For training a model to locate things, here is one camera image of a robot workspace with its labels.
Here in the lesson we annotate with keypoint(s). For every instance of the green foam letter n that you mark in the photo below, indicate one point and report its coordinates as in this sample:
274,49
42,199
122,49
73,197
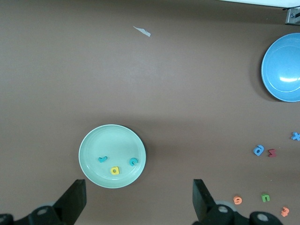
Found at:
265,194

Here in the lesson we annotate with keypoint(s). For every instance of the green round plate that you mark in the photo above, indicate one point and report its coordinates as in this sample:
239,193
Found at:
112,145

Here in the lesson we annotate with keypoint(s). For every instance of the orange foam letter e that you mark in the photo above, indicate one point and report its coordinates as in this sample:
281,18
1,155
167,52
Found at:
237,203

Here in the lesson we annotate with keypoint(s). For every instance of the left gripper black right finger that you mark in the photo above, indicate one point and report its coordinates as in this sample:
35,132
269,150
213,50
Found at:
206,204

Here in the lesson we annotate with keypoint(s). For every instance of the yellow foam letter a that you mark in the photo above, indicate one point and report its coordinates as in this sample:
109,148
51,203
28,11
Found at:
118,171

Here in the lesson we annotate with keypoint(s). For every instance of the blue foam letter x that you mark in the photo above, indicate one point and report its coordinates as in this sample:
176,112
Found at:
295,136

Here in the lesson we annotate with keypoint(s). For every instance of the teal foam letter c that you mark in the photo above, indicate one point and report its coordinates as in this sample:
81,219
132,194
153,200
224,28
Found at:
130,161

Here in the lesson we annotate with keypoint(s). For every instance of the blue round plate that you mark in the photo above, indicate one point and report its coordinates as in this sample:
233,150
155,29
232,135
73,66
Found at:
281,65

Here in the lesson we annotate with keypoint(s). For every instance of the orange foam letter t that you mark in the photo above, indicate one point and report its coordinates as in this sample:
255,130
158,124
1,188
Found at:
285,211

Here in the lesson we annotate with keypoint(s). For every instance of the teal foam letter l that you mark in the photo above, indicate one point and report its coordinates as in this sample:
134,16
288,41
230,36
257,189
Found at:
102,159

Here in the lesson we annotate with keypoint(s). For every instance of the red foam letter z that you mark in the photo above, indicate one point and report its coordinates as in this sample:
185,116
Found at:
272,153

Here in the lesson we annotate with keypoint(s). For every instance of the white paper scrap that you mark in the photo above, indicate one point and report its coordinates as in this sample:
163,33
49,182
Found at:
141,30

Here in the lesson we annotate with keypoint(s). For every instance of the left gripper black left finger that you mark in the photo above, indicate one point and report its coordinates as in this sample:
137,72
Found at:
70,201

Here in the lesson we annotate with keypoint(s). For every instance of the blue foam letter a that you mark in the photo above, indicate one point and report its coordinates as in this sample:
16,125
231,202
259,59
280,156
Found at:
262,147

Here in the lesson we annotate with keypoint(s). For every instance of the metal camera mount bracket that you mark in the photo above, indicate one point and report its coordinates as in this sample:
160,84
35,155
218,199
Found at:
293,17

